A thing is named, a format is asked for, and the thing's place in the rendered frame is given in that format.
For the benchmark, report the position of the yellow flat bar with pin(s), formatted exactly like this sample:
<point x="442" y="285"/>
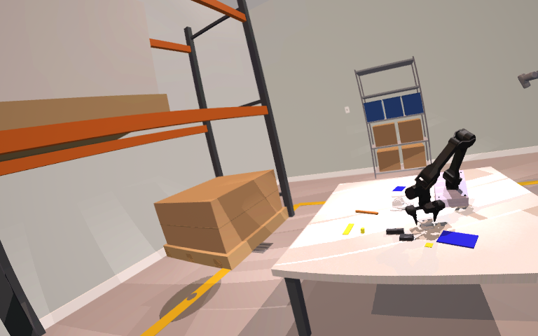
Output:
<point x="348" y="228"/>

